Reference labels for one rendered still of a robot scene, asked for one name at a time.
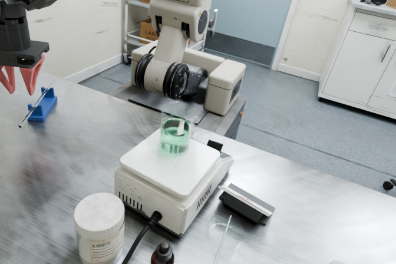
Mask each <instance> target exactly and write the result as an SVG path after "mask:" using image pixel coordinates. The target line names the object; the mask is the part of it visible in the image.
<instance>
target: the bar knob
mask: <svg viewBox="0 0 396 264"><path fill-rule="evenodd" d="M223 145H224V144H223V143H220V142H216V141H213V140H208V142H207V146H209V147H211V148H213V149H216V150H217V151H219V152H220V154H221V150H222V148H223Z"/></svg>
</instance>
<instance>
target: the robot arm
mask: <svg viewBox="0 0 396 264"><path fill-rule="evenodd" d="M56 1H57V0H0V82H1V83H2V84H3V85H4V87H5V88H6V89H7V90H8V91H9V93H10V94H13V93H14V91H15V73H14V67H19V69H20V72H21V75H22V77H23V80H24V83H25V85H26V88H27V90H28V93H29V95H33V93H34V92H35V86H36V82H37V76H38V74H39V71H40V69H41V66H42V63H43V62H44V59H45V55H44V54H42V53H43V52H48V51H49V50H50V46H49V43H48V42H42V41H33V40H31V39H30V34H29V28H28V20H27V13H26V10H27V11H32V10H35V9H42V8H45V7H48V6H51V5H52V4H53V3H54V2H56ZM22 59H24V60H22ZM2 67H5V70H6V73H7V75H8V80H9V81H8V80H7V78H6V76H5V75H4V73H3V72H2Z"/></svg>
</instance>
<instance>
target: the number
mask: <svg viewBox="0 0 396 264"><path fill-rule="evenodd" d="M224 188H225V189H227V190H229V191H230V192H232V193H234V194H236V195H237V196H239V197H241V198H243V199H244V200H246V201H248V202H249V203H251V204H253V205H255V206H256V207H258V208H260V209H262V210H263V211H265V212H266V213H270V211H268V210H266V209H265V208H263V207H261V206H260V205H258V204H256V203H254V202H252V201H251V200H249V199H247V198H245V197H244V196H242V195H241V194H239V193H237V192H235V191H233V190H232V189H230V188H228V187H224Z"/></svg>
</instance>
